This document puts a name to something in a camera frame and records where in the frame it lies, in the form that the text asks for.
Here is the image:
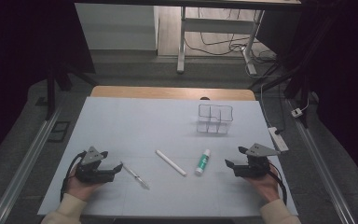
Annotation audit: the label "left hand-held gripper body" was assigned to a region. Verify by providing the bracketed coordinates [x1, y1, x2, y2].
[75, 146, 116, 185]

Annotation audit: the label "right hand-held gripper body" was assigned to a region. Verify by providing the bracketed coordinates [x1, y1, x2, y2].
[233, 143, 282, 179]

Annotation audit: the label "thin silver pen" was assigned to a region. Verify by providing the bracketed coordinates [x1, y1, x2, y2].
[120, 161, 151, 190]

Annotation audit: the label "green and white glue stick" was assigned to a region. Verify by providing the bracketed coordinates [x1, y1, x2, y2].
[194, 148, 213, 176]

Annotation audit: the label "clear plastic pen holder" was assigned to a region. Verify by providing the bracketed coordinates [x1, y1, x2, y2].
[196, 103, 234, 135]

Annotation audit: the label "white pen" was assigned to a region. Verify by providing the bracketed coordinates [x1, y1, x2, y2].
[155, 149, 188, 177]

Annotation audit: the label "person's left hand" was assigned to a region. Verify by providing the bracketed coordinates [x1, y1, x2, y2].
[65, 169, 104, 202]

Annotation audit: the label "person's right hand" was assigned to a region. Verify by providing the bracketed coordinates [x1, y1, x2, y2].
[245, 165, 281, 204]

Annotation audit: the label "white power strip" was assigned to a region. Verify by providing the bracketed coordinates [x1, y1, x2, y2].
[267, 126, 290, 153]

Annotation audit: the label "white table mat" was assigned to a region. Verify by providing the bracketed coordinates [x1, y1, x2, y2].
[36, 96, 299, 218]

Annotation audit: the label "small white adapter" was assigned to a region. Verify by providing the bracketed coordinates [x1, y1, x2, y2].
[290, 107, 304, 119]

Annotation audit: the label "black stand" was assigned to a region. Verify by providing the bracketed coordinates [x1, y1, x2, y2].
[247, 12, 343, 129]
[44, 61, 100, 121]

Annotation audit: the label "dark curtain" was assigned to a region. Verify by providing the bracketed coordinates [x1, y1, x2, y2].
[255, 0, 358, 191]
[0, 0, 97, 171]

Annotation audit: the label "white cabinet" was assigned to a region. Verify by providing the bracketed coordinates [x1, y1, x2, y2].
[74, 3, 160, 51]

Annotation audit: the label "white-legged desk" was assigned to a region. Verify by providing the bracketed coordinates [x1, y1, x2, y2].
[74, 0, 302, 77]

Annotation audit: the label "left hand-held gripper black cable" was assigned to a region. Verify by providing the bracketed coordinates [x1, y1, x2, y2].
[60, 150, 89, 203]

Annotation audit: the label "hand-held gripper black cable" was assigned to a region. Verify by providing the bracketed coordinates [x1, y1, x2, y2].
[60, 150, 89, 203]
[268, 161, 289, 206]

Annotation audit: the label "right hand-held gripper black cable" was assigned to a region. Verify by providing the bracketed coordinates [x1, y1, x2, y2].
[268, 161, 289, 206]

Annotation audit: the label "black plug with cable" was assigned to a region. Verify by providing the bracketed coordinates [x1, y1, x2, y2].
[273, 81, 287, 135]

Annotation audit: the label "black floor frame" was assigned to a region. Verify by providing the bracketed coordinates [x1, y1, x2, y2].
[47, 120, 72, 144]

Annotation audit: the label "metal floor rail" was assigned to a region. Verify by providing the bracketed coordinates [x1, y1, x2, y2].
[0, 105, 63, 224]
[286, 98, 357, 224]

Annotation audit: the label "black floor cables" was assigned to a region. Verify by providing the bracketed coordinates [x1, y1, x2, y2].
[184, 8, 278, 79]

